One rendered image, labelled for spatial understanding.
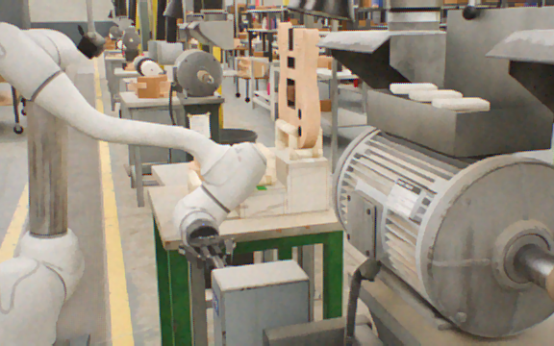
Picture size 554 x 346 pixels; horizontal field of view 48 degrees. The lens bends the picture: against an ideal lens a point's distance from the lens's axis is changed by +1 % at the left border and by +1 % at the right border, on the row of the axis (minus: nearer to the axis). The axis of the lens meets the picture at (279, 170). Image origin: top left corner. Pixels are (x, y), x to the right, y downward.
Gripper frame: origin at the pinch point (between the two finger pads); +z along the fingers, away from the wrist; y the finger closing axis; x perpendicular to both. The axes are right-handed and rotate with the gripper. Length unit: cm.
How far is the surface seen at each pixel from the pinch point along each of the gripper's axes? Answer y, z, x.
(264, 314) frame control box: -3.9, 21.1, -0.6
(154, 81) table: -25, -417, -2
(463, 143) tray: -25, 46, 33
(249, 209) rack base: -23, -70, -11
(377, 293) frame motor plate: -20.8, 30.3, 5.0
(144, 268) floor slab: 1, -267, -107
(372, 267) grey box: -17.2, 36.2, 12.4
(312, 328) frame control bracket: -11.7, 23.8, -3.0
